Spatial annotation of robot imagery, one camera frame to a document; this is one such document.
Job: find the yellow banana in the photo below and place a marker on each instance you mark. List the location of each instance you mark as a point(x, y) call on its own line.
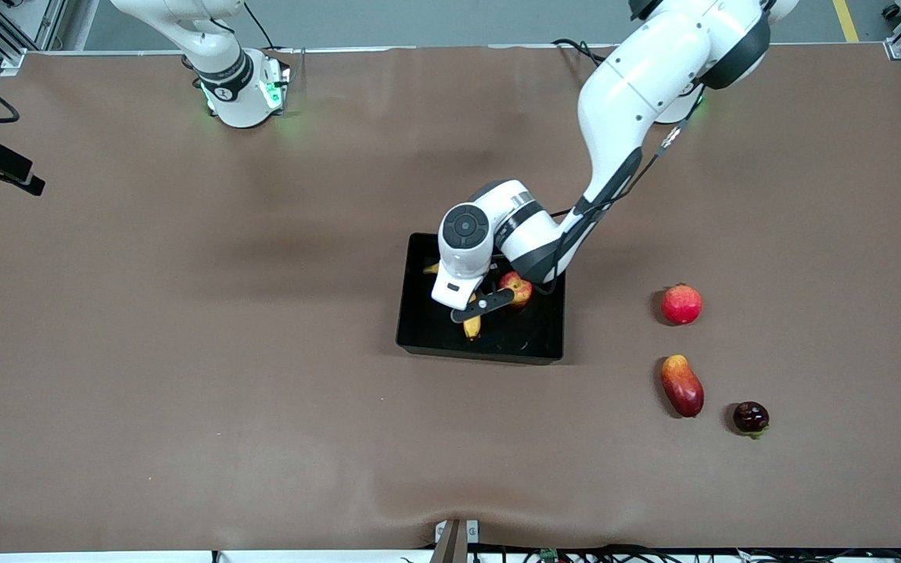
point(472, 327)

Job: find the red yellow apple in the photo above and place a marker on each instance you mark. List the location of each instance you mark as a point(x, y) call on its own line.
point(519, 291)

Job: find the black plastic box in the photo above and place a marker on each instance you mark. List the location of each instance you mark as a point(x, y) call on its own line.
point(521, 336)

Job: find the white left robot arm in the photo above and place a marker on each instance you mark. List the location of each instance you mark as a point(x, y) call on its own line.
point(638, 86)

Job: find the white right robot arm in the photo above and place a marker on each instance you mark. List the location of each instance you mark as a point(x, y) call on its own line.
point(231, 94)

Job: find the brown table mat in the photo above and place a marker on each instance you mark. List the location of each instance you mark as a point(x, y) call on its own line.
point(450, 438)

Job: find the red orange mango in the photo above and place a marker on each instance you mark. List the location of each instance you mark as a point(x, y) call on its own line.
point(683, 387)

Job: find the dark purple mangosteen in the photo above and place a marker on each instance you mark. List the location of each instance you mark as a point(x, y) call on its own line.
point(751, 417)

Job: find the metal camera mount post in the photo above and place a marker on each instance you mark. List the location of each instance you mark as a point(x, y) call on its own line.
point(450, 547)

